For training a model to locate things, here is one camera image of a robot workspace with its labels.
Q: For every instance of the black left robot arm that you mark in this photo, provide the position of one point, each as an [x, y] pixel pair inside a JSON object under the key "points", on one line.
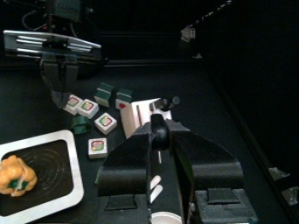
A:
{"points": [[65, 10]]}

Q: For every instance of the white sushi piece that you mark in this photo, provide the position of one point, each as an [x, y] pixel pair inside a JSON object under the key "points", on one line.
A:
{"points": [[106, 123], [73, 104], [89, 108], [98, 148]]}

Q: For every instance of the orange toy bell pepper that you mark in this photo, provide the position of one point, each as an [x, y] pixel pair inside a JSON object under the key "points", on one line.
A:
{"points": [[18, 176]]}

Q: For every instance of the white round cup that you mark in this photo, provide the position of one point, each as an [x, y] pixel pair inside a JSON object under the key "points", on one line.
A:
{"points": [[166, 218]]}

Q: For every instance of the white clip on cloth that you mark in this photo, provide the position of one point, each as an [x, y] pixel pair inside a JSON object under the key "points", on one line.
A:
{"points": [[189, 32]]}

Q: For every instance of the green wrapped sushi red centre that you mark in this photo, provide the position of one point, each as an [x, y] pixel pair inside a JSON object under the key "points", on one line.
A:
{"points": [[123, 99]]}

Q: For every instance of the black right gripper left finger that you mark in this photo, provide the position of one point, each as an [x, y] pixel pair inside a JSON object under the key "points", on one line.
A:
{"points": [[125, 169]]}

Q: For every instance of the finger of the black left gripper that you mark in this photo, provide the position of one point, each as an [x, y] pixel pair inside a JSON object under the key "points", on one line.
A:
{"points": [[71, 73], [53, 78]]}

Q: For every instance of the white chopstick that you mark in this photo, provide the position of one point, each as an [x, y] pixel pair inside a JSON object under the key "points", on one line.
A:
{"points": [[157, 192], [155, 181]]}

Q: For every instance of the grey gear beyond table edge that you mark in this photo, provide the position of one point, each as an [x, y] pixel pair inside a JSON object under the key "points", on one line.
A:
{"points": [[286, 186]]}

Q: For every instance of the green wrapped sushi piece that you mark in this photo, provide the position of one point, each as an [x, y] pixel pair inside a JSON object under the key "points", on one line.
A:
{"points": [[105, 94]]}

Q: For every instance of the black knobbed toy piece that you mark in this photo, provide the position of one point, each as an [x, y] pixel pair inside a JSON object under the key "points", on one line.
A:
{"points": [[167, 103]]}

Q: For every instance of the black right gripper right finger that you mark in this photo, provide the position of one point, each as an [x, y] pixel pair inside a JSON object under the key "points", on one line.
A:
{"points": [[210, 169]]}

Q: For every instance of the silver rimmed black tray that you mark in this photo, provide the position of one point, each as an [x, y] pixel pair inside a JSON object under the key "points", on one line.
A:
{"points": [[62, 175]]}

